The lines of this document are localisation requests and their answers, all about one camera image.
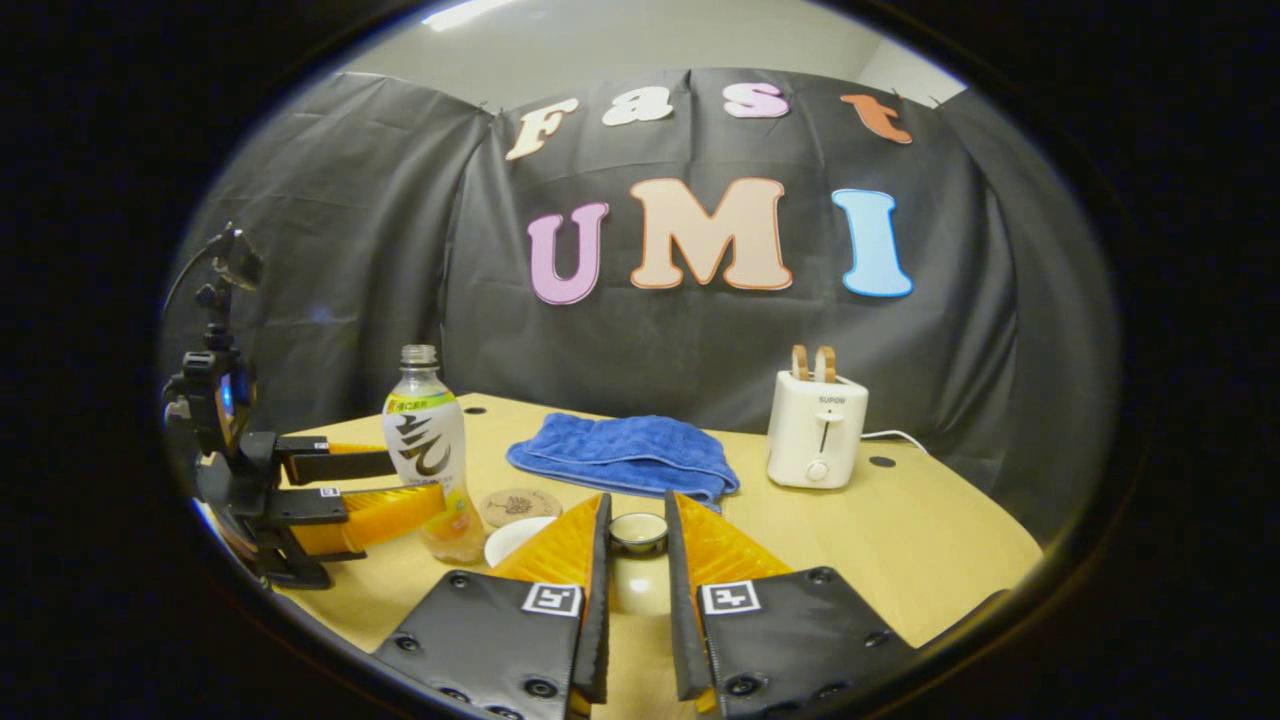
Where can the blue folded towel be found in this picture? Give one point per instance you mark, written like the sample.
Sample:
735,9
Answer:
620,452

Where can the black backdrop cloth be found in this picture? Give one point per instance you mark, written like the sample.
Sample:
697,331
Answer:
330,260

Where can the clear plastic water bottle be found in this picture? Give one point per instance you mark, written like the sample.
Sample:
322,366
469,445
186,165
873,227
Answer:
425,440

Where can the white toaster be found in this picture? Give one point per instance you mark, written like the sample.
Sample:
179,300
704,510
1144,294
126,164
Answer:
815,440

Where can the cream ceramic teacup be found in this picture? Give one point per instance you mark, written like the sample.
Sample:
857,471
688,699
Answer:
510,540

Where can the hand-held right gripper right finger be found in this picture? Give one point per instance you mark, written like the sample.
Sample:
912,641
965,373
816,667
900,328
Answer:
680,620

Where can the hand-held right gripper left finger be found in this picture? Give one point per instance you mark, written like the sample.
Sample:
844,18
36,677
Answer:
598,620

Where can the toast bread slice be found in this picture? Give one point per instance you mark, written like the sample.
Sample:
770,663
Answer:
800,362
826,364

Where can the round cork coaster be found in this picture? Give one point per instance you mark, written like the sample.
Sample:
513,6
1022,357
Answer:
520,506

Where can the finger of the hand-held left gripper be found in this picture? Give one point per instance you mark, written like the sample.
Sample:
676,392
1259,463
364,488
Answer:
380,515
340,466

